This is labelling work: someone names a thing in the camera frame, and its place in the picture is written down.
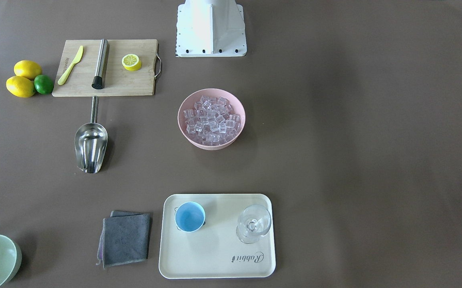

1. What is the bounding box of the stainless steel ice scoop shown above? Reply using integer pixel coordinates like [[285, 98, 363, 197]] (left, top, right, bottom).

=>
[[74, 96, 108, 174]]

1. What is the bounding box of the pile of clear ice cubes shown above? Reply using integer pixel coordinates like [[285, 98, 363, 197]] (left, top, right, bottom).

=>
[[185, 95, 241, 145]]

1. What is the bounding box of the light blue cup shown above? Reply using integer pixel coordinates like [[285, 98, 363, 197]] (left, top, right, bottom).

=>
[[175, 201, 206, 233]]

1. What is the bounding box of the pink bowl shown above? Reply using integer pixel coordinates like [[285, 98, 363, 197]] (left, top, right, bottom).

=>
[[177, 88, 246, 151]]

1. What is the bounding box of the clear wine glass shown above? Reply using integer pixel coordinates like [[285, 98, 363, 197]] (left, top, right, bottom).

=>
[[236, 204, 272, 244]]

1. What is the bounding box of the cream serving tray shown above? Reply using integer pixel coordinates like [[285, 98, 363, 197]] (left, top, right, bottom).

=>
[[158, 194, 276, 279]]

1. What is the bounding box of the half lemon slice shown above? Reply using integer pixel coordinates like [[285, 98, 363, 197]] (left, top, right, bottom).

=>
[[121, 54, 142, 71]]

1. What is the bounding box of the bamboo cutting board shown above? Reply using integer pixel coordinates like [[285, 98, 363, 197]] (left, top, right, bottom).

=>
[[52, 39, 161, 97]]

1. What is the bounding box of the grey folded cloth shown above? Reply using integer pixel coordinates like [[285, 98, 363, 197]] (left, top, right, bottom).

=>
[[96, 210, 152, 269]]

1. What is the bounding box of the steel muddler black tip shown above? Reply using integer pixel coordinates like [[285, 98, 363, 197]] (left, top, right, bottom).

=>
[[92, 39, 109, 90]]

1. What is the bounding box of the yellow plastic knife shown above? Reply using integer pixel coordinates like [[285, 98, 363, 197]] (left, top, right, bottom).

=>
[[57, 46, 84, 85]]

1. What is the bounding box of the green lime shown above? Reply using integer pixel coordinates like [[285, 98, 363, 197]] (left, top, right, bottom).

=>
[[34, 74, 54, 95]]

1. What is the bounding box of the yellow lemon upper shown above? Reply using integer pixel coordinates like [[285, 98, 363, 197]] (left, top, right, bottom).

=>
[[13, 60, 42, 80]]

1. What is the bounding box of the yellow lemon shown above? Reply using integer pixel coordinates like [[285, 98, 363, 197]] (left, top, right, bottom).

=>
[[13, 60, 42, 80], [6, 76, 36, 98]]

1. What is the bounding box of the yellow lemon lower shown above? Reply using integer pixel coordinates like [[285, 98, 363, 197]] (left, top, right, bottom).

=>
[[6, 76, 36, 98]]

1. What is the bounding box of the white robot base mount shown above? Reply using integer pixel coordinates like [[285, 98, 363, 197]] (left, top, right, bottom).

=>
[[175, 0, 247, 57]]

